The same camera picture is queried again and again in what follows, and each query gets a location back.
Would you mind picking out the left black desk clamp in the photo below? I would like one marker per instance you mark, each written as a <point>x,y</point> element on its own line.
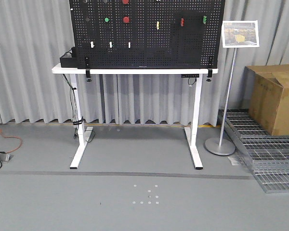
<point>87,65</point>

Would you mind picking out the black perforated pegboard panel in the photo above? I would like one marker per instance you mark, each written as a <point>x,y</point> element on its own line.
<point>172,46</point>

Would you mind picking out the black desk clamp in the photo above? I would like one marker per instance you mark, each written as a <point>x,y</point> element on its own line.
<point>210,71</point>
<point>87,65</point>

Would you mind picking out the right black desk clamp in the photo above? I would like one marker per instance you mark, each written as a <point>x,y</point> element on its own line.
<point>210,71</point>

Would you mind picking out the desk height control panel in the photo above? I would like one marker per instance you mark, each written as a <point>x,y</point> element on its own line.
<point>189,75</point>

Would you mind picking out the silver sign stand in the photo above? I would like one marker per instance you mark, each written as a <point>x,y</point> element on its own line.
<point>235,34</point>

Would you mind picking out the black box on desk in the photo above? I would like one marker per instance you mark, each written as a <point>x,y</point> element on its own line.
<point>69,59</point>

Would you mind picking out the metal foot pedal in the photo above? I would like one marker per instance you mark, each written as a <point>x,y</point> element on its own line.
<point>5,157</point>

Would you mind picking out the brown cardboard box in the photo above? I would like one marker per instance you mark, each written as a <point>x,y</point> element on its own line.
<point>269,103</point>

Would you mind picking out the white standing desk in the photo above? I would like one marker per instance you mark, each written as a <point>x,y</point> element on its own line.
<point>84,133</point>

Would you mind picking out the metal floor grating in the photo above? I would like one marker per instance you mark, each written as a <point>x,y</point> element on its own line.
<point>266,156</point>

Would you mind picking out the lower red push button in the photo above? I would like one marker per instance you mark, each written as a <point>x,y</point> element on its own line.
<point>126,19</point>

